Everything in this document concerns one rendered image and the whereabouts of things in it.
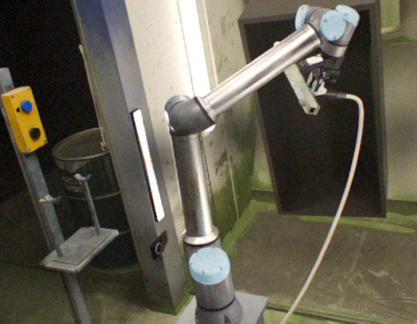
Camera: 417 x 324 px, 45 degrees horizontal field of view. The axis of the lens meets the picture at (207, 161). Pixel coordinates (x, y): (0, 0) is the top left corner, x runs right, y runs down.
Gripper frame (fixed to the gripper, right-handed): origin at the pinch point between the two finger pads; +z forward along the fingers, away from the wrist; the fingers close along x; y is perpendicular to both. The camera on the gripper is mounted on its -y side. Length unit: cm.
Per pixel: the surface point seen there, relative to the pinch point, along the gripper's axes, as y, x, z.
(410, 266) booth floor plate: 105, -10, 111
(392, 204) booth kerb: 125, 45, 119
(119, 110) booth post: -68, 47, 50
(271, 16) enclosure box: -6.5, 43.0, -10.0
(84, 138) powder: -80, 122, 136
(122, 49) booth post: -68, 61, 24
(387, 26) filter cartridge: 104, 112, 22
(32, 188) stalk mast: -107, 11, 69
